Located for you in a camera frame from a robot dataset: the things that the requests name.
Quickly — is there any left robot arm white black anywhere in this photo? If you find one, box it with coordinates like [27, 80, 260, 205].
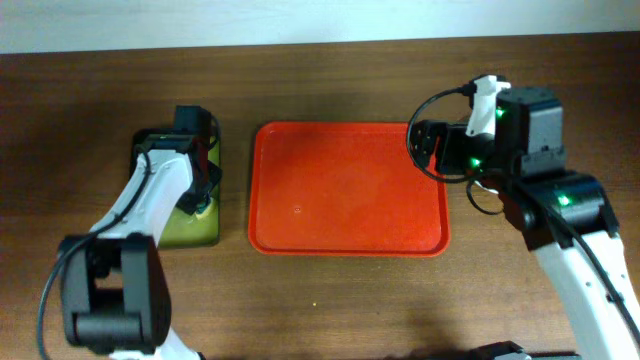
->
[55, 133, 220, 359]

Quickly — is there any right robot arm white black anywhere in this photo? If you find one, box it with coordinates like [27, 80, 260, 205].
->
[406, 85, 639, 359]

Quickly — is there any black tray with soapy water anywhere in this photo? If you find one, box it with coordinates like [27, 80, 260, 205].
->
[158, 135, 220, 249]

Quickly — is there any green yellow sponge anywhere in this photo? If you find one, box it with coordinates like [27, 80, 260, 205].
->
[194, 196, 216, 219]

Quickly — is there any red plastic tray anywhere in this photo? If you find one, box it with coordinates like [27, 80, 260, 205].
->
[248, 122, 451, 257]

